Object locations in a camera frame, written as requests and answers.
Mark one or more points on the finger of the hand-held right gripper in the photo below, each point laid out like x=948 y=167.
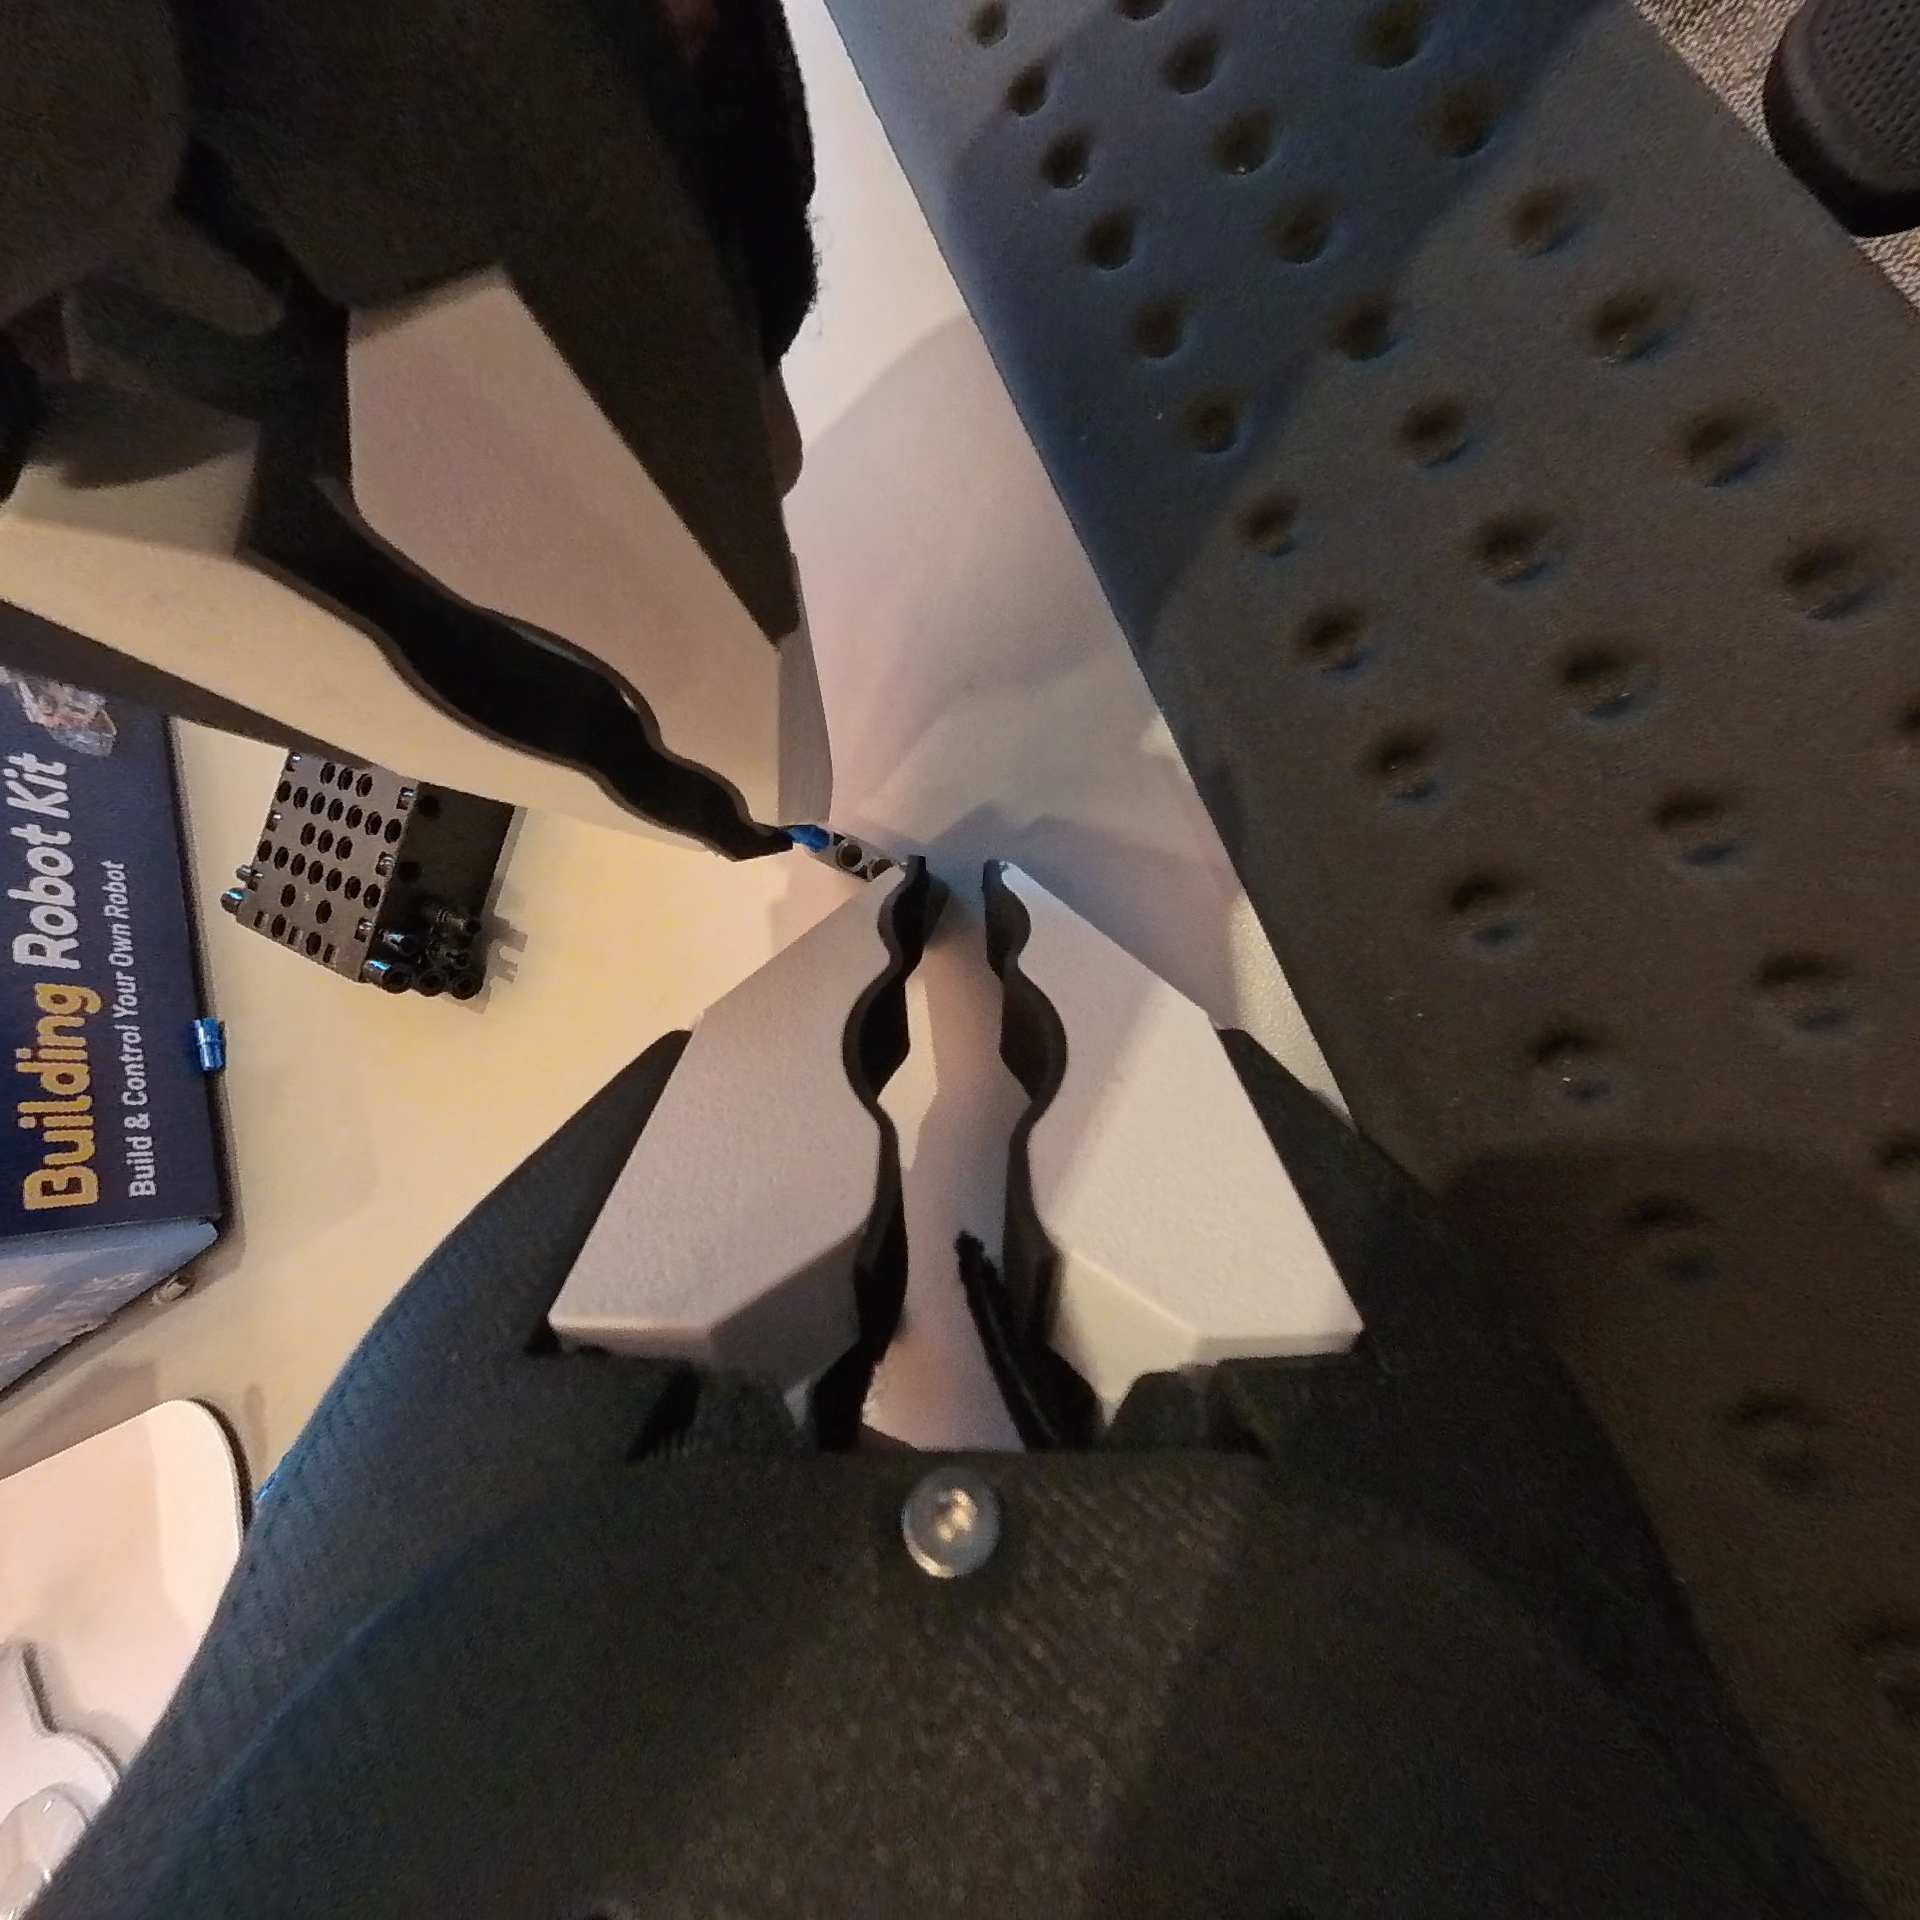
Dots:
x=224 y=630
x=523 y=450

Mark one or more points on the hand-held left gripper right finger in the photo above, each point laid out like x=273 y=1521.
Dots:
x=1185 y=1200

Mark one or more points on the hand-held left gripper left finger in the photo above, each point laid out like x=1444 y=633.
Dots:
x=733 y=1185

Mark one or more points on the dark grey short beam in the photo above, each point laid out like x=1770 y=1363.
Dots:
x=857 y=855

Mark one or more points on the person's right forearm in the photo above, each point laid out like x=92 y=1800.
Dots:
x=764 y=180

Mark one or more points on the black perforated motor block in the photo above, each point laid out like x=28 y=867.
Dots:
x=376 y=886

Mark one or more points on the blue robot kit box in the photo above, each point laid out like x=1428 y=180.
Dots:
x=90 y=974

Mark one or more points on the white book stand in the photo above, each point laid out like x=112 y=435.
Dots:
x=119 y=1500

